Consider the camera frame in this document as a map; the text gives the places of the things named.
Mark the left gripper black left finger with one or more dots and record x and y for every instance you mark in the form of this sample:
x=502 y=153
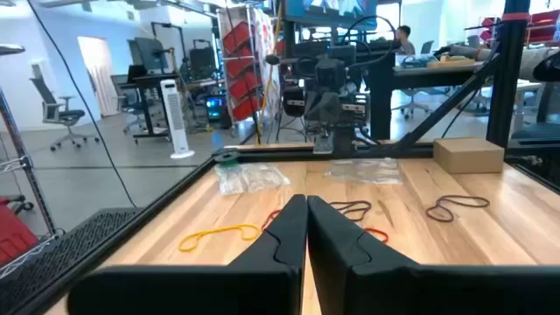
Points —
x=197 y=289

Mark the black standing desk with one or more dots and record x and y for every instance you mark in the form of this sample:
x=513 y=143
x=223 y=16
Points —
x=149 y=79

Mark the white tower fan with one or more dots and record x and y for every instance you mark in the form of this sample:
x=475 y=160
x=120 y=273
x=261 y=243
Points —
x=175 y=118

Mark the large display screen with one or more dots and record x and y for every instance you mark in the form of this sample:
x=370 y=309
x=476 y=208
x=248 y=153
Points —
x=332 y=11

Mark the person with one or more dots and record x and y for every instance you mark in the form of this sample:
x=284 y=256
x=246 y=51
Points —
x=404 y=41

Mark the yellow rubber band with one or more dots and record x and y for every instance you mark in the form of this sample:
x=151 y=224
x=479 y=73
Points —
x=221 y=230

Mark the small cardboard box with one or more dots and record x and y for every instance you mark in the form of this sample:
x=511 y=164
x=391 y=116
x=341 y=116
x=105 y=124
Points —
x=468 y=157

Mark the black computer monitor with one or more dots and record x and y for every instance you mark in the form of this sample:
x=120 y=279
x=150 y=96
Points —
x=149 y=54

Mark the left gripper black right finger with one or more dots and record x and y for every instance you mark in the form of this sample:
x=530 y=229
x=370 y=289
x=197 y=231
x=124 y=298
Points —
x=415 y=293

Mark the green and black spool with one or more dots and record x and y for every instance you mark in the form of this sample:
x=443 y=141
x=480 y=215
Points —
x=226 y=156

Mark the black aluminium table frame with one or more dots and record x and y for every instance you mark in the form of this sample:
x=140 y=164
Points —
x=507 y=87

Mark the black work desk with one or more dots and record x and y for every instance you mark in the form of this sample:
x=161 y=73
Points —
x=378 y=96

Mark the red plastic storage bin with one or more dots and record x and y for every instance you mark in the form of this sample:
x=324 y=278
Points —
x=245 y=86
x=238 y=37
x=247 y=109
x=240 y=65
x=15 y=236

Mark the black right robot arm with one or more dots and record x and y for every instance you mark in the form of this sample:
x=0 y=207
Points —
x=337 y=109

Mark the red rubber band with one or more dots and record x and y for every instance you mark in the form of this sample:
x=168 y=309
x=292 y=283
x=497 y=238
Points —
x=378 y=230
x=268 y=217

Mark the clear plastic zip bag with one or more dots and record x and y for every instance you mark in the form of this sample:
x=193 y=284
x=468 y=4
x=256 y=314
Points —
x=363 y=171
x=251 y=179

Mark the computer tower with blue light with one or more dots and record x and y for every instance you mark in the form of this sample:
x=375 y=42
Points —
x=214 y=107

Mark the black perforated metal case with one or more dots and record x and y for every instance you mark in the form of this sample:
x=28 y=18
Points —
x=65 y=245

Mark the grey office chair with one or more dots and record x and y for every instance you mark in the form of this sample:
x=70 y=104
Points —
x=124 y=98
x=59 y=114

